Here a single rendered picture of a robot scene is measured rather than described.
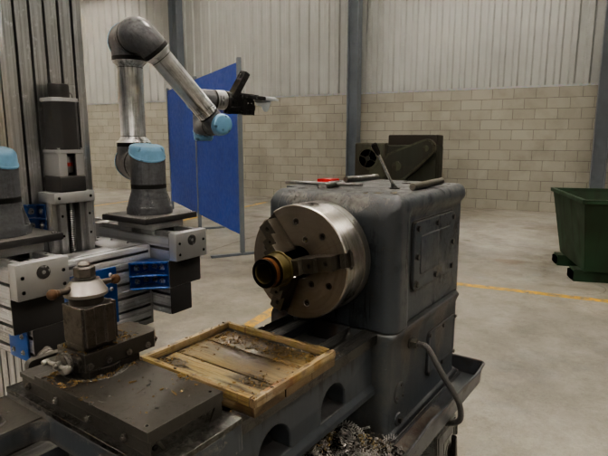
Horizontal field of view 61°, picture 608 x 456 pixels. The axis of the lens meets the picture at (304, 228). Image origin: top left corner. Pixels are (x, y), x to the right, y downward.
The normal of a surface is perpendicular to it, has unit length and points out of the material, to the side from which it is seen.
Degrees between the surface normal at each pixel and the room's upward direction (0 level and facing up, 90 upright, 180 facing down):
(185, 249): 90
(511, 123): 90
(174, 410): 0
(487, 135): 90
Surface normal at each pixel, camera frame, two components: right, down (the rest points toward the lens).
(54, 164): -0.55, 0.14
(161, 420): 0.00, -0.99
